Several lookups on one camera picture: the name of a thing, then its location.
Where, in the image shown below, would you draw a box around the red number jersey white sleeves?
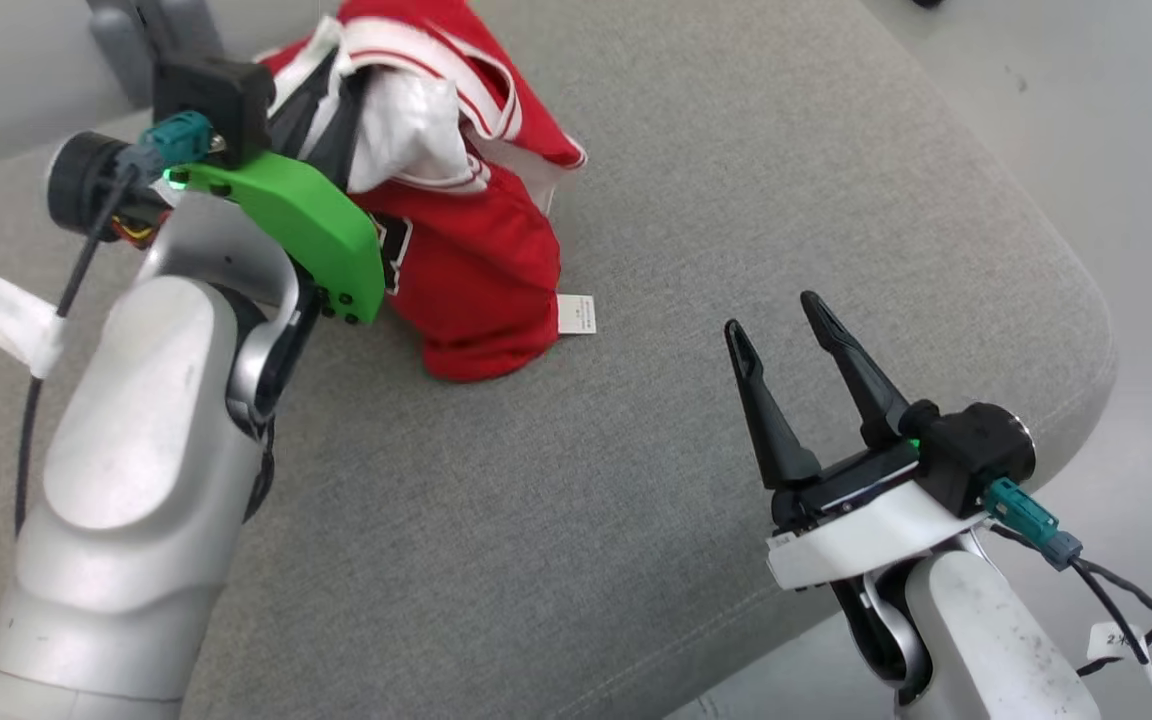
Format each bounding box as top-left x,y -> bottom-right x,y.
256,0 -> 599,383

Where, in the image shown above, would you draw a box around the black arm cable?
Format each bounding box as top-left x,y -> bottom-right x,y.
14,110 -> 215,541
981,478 -> 1152,720

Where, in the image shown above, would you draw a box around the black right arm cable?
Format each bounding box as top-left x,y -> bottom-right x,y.
981,478 -> 1152,720

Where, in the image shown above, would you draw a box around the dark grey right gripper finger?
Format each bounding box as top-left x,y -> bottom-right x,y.
724,320 -> 823,489
800,291 -> 913,449

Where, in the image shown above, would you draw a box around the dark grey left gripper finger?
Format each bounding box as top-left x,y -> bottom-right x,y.
321,72 -> 372,191
271,80 -> 335,156

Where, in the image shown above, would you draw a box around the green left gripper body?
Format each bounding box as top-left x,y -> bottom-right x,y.
46,130 -> 389,327

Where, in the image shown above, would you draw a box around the white cable label tag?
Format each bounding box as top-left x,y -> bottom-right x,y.
1086,622 -> 1152,667

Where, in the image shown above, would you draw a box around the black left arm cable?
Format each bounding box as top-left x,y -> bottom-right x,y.
14,110 -> 215,541

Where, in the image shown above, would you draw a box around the grey metal partition post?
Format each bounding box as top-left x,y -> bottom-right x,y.
86,0 -> 227,106

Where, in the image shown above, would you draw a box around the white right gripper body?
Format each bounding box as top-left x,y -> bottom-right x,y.
766,440 -> 985,591

